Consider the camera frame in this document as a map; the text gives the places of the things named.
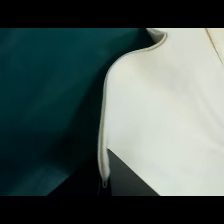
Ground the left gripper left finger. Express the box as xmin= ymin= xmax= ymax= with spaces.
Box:
xmin=48 ymin=151 xmax=102 ymax=197

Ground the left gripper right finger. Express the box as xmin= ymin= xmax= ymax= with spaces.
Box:
xmin=106 ymin=147 xmax=160 ymax=197

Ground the white zip garment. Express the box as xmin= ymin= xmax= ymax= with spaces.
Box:
xmin=96 ymin=27 xmax=224 ymax=197

